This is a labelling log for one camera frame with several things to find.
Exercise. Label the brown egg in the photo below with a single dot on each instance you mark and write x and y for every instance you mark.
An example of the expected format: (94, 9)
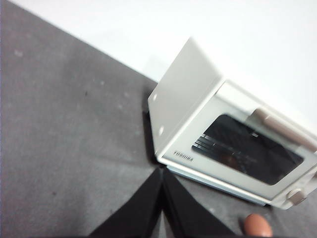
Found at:
(256, 226)

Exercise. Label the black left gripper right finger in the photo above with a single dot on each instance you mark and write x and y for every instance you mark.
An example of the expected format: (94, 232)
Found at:
(188, 213)

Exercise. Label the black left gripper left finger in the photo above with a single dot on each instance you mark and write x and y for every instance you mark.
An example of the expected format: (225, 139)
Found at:
(138, 213)

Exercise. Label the white Toshiba toaster oven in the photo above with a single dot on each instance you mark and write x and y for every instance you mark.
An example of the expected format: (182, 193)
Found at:
(183, 86)

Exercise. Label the silver oven crumb tray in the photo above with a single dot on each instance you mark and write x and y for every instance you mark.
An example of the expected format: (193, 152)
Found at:
(218, 184)

